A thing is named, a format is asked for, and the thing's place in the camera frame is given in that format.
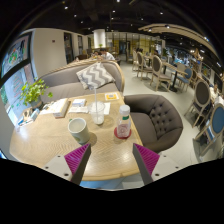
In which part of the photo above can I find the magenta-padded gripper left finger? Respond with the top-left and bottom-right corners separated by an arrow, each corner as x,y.
42,143 -> 92,185

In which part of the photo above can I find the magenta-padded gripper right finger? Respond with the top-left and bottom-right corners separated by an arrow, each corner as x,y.
132,143 -> 183,186

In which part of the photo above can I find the white mug green cactus print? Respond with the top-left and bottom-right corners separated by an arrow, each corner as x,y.
67,117 -> 91,145

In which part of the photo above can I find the grey tufted armchair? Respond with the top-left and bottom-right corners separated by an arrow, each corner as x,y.
123,93 -> 184,154

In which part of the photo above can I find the flat round red coaster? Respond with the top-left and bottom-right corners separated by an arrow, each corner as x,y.
113,126 -> 133,140

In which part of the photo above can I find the white printed leaflet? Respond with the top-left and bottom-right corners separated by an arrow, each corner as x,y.
68,105 -> 89,114

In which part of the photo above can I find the white cardboard box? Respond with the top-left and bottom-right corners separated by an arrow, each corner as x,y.
51,97 -> 70,119

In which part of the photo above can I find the small blue white box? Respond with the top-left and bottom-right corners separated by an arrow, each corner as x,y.
71,98 -> 87,108

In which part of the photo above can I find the light blue tissue box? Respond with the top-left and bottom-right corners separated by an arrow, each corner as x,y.
28,108 -> 40,122

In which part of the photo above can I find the yellow square card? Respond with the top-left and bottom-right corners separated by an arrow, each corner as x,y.
104,92 -> 120,102

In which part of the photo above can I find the green potted plant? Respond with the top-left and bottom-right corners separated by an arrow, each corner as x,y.
19,78 -> 54,108

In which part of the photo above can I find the grey white chevron pillow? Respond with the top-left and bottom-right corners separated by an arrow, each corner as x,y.
75,61 -> 116,91

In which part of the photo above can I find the group of dining chairs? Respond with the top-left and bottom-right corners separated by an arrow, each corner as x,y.
131,48 -> 224,158

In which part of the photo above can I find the person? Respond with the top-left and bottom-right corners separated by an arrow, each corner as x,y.
99,48 -> 116,62
90,50 -> 101,61

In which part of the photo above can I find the white round column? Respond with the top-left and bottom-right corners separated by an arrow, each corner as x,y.
92,28 -> 107,49

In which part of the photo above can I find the group of ceiling spotlights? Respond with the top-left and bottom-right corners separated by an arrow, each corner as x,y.
59,0 -> 171,29

